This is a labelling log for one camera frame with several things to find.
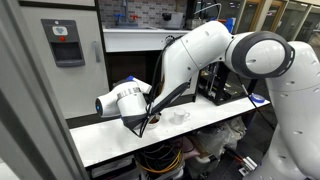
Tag grey toy pot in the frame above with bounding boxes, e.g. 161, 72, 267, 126
161, 12, 184, 30

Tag clear plastic bag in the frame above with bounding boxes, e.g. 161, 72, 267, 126
186, 116, 248, 168

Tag grey fridge door handle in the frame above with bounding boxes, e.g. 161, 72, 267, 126
91, 40, 102, 64

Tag grey stove knob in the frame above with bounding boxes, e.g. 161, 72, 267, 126
164, 34, 176, 46

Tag white curved cable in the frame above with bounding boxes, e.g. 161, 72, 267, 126
193, 2, 223, 21

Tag white bowl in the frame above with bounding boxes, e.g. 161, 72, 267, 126
146, 112, 163, 130

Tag grey vertical panel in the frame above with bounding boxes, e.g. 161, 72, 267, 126
0, 0, 89, 180

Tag yellow cables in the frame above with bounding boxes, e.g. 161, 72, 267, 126
139, 149, 183, 175

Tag silver metal bracket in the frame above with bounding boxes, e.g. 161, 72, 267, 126
238, 156, 258, 177

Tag grey dispenser panel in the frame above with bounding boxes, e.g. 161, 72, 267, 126
40, 18, 86, 68

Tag toy sink faucet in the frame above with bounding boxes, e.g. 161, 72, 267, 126
113, 0, 139, 28

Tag black metal frame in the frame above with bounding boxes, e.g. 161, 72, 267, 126
198, 61, 260, 106

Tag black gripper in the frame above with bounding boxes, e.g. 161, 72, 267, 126
121, 113, 150, 131

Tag grey metal box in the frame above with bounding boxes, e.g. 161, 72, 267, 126
185, 18, 205, 31

